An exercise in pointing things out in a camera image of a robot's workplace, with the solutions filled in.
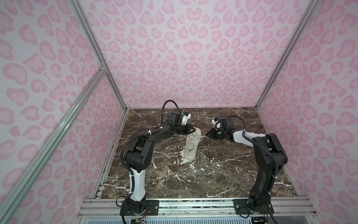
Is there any left diagonal aluminium strut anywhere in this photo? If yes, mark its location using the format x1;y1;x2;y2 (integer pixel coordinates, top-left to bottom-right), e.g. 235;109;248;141
1;68;107;224

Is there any aluminium post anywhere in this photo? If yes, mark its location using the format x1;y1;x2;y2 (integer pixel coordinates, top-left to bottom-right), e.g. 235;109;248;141
255;0;321;111
68;0;127;111

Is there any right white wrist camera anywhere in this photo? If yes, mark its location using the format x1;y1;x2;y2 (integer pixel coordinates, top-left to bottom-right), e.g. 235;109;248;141
212;118;222;130

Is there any right rear aluminium post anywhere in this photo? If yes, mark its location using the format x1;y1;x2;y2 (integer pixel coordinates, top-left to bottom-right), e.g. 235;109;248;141
255;0;321;111

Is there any cream white sneaker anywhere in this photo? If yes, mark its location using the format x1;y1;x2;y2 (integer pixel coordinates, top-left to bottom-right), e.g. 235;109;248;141
181;127;202;163

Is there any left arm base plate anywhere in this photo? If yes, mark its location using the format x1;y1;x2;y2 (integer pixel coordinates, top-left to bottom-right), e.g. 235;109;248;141
120;199;159;217

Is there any left rear aluminium post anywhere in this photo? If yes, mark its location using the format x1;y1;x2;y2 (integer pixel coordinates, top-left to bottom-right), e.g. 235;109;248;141
68;0;127;111

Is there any white shoelace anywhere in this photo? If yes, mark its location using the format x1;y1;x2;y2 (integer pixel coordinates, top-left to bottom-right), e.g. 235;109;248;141
193;133;207;141

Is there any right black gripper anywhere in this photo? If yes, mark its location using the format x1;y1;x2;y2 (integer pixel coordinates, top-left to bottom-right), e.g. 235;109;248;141
204;127;228;141

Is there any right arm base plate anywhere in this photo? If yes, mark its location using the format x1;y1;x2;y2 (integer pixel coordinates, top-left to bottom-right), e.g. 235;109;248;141
233;198;275;215

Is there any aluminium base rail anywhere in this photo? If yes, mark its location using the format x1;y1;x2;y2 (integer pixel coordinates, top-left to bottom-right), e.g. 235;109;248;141
75;197;321;224

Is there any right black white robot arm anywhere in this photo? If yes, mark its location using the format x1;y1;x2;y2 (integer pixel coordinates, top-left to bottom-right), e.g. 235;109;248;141
205;128;288;215

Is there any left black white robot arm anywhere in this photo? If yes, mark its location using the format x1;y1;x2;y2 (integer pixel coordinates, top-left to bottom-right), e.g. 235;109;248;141
120;111;195;217

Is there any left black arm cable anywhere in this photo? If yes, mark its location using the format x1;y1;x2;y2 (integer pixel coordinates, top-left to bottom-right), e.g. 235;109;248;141
161;99;182;126

